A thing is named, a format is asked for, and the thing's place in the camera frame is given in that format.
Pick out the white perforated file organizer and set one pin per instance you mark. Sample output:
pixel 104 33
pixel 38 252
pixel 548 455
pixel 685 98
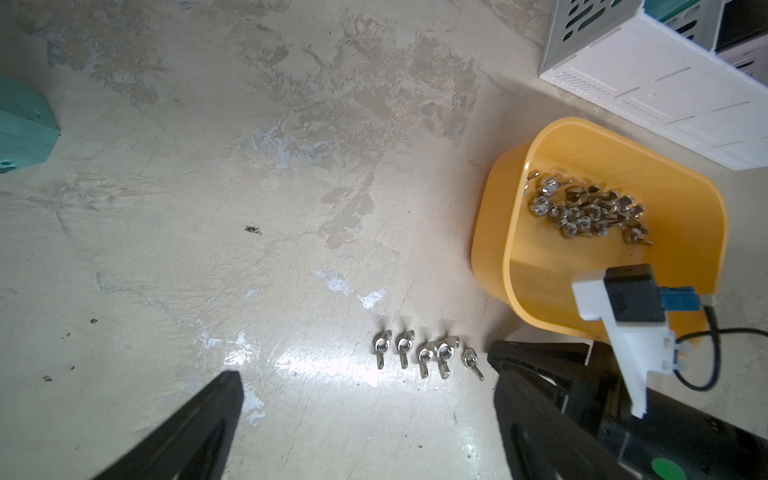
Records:
pixel 662 76

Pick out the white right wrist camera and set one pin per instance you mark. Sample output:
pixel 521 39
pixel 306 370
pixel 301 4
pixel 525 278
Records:
pixel 634 311

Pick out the green spray bottle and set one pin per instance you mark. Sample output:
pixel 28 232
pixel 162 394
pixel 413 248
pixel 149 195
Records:
pixel 29 129

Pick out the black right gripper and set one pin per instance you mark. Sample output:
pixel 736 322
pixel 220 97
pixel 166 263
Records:
pixel 671 441

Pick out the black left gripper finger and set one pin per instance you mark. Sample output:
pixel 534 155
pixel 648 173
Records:
pixel 194 443

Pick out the yellow oval storage tray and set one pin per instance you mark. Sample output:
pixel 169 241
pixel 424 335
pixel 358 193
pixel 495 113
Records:
pixel 524 261

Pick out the pile of steel wing nuts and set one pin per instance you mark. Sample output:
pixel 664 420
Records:
pixel 582 208

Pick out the steel wing nut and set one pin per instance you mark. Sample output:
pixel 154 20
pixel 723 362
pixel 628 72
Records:
pixel 404 344
pixel 445 351
pixel 380 345
pixel 425 354
pixel 470 361

